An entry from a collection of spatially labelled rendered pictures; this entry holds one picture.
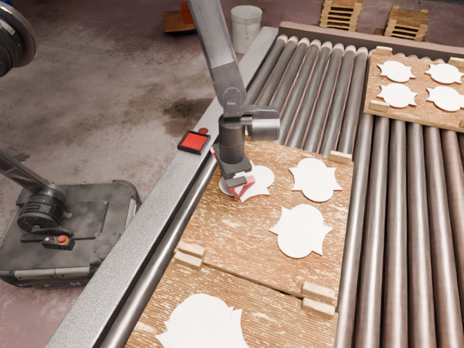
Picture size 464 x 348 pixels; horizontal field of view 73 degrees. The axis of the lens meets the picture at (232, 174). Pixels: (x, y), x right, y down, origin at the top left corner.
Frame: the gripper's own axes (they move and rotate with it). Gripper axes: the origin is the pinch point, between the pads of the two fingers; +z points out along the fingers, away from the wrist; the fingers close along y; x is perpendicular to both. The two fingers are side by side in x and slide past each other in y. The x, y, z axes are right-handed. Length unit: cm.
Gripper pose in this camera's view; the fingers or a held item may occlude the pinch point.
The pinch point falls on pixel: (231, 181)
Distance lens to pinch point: 79.0
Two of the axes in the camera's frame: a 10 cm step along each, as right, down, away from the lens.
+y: -3.4, -7.0, 6.3
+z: 0.0, 6.7, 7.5
